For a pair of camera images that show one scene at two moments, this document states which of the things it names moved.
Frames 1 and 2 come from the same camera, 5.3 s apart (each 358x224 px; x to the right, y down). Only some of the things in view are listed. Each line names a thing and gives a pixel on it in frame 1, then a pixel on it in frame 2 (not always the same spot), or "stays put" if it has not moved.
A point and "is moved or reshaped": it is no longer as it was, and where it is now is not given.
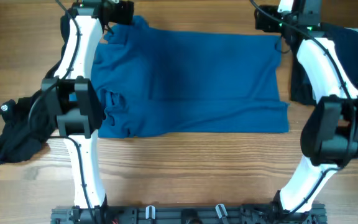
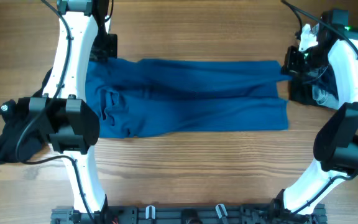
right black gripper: (261, 18) -> (290, 66)
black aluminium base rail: (188, 214) stays put
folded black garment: (301, 88) stays put
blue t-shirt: (152, 81) is moved or reshaped
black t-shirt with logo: (28, 126) stays put
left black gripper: (124, 10) -> (110, 51)
